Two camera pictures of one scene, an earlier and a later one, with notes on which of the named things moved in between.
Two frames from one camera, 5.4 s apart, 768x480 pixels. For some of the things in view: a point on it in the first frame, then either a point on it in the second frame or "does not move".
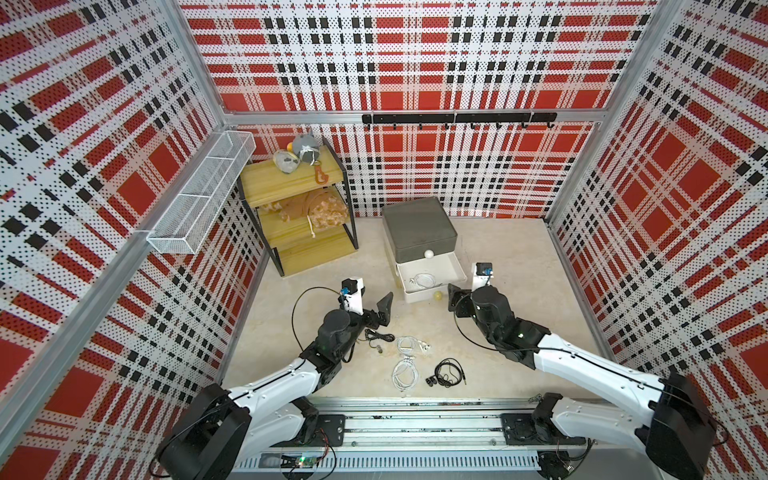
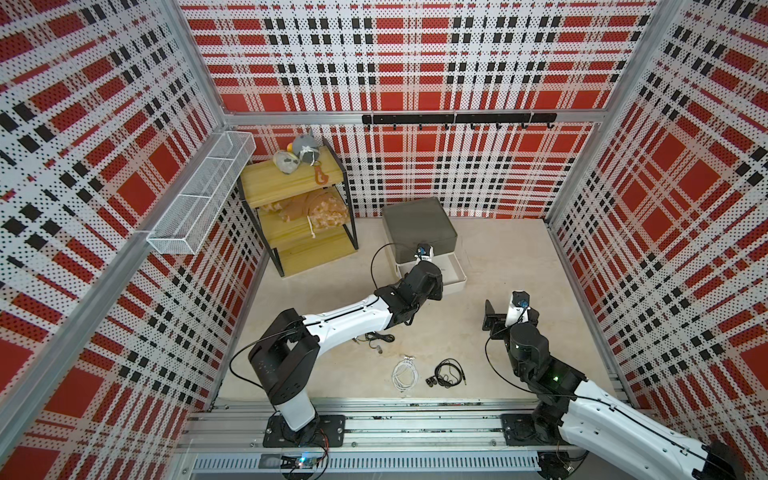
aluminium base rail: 412,435 does not move
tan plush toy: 322,209 does not move
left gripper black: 383,313 → 436,293
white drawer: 422,278 does not move
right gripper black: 462,297 → 497,319
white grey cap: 287,162 does not move
